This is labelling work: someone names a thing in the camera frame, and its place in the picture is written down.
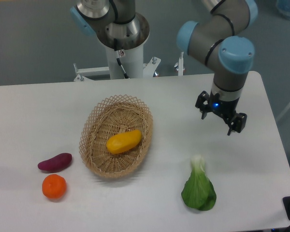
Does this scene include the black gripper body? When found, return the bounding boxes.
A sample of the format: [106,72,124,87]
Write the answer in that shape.
[206,93,239,121]

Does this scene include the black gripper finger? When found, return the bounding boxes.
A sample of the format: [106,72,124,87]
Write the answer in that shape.
[195,91,209,119]
[227,113,247,136]

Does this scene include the yellow mango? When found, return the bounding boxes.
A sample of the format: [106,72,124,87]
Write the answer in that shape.
[106,130,142,154]

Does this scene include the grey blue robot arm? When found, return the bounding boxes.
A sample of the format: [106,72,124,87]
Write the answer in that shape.
[70,0,258,133]

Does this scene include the woven wicker basket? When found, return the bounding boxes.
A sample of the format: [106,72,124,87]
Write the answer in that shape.
[79,95,153,178]

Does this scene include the green bok choy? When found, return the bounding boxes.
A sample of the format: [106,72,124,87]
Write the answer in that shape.
[181,155,217,211]

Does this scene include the blue bag in background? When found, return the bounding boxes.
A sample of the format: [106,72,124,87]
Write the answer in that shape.
[276,0,290,20]

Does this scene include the purple sweet potato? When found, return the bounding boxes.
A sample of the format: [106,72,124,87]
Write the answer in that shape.
[37,153,73,173]

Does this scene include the orange tangerine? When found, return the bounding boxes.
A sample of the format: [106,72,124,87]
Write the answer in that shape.
[42,174,67,199]

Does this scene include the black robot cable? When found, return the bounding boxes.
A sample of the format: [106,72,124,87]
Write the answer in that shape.
[113,38,131,79]

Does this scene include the white frame bracket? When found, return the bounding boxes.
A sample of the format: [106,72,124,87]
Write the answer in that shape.
[73,63,110,82]

